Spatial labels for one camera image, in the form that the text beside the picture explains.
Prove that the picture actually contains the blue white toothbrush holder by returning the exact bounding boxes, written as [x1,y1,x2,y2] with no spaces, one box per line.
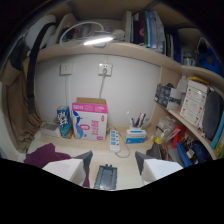
[125,128,148,145]

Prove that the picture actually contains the white toothbrush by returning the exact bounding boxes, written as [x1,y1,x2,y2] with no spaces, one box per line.
[125,110,134,128]

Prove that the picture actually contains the purple cloth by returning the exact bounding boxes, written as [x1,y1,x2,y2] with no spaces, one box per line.
[23,142,72,169]

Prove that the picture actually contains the dark grey slotted tray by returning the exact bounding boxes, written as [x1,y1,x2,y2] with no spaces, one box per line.
[93,163,119,191]

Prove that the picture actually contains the red packet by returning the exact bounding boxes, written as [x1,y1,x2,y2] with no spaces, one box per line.
[171,124,187,150]

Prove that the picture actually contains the clear plastic bag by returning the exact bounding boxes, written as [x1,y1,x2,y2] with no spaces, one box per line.
[151,115,181,145]

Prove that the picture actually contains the blue drink carton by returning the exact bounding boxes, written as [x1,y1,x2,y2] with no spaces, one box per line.
[56,105,73,139]

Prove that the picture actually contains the white power strip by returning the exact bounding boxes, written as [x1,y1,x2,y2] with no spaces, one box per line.
[109,129,122,154]

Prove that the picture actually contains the pink and white milk box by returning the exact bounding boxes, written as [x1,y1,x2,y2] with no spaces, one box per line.
[71,102,109,141]

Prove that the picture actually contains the brown cardboard box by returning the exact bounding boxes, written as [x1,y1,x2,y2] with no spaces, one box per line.
[76,96,108,106]

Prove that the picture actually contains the dark printed box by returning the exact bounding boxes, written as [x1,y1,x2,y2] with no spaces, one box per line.
[153,82,183,111]

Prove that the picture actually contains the white boxes with red print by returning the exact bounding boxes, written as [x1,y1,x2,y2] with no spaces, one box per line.
[179,79,211,129]

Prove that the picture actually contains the black round pouch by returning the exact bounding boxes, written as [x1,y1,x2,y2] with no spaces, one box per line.
[201,90,224,141]

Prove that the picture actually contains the brown hanging garment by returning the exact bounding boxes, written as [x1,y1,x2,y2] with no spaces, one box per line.
[0,56,43,154]

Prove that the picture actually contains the blue bag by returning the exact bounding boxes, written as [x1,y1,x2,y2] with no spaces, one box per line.
[196,36,224,77]

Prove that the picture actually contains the white desk lamp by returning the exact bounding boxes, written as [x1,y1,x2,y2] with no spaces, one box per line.
[59,21,126,49]

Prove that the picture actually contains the row of upright books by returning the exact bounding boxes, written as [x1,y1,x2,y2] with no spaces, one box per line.
[123,9,183,64]

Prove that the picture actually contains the white power cable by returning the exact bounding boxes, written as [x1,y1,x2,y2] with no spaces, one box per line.
[98,71,131,159]

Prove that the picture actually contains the white wall socket with plug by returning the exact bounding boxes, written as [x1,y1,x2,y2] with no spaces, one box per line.
[97,62,114,77]

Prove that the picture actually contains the black strap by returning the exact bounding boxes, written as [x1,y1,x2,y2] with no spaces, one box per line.
[26,22,57,116]

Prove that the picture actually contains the wooden wall shelf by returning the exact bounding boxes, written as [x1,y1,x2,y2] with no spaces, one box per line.
[23,41,224,161]

